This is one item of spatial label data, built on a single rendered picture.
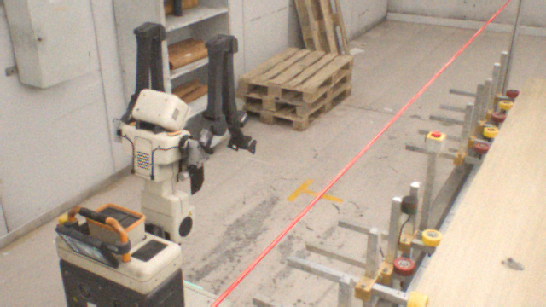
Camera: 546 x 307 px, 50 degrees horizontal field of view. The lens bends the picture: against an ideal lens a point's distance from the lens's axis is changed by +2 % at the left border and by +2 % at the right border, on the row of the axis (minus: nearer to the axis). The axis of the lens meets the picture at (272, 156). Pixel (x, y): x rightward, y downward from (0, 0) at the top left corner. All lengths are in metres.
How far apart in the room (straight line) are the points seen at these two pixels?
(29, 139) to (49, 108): 0.25
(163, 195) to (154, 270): 0.41
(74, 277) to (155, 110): 0.84
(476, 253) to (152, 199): 1.46
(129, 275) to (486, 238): 1.49
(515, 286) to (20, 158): 3.12
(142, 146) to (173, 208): 0.34
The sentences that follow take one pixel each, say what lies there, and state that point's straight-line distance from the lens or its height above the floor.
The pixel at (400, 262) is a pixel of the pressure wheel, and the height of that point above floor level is 0.90.
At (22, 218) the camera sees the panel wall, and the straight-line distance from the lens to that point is 4.35.
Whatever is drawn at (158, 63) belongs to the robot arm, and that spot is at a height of 1.43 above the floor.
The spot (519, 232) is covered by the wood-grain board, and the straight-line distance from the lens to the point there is 2.68.
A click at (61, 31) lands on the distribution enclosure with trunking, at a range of 3.94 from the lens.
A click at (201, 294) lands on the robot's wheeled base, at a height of 0.28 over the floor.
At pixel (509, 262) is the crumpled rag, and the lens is 2.46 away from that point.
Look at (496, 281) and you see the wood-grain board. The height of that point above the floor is 0.90.
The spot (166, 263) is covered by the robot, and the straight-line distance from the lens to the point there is 2.53.
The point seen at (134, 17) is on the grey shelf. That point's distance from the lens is 4.45.
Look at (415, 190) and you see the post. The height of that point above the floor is 1.08.
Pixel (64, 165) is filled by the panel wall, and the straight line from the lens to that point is 4.46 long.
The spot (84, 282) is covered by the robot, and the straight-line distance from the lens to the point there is 2.77.
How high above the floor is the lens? 2.27
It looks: 26 degrees down
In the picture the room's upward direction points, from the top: straight up
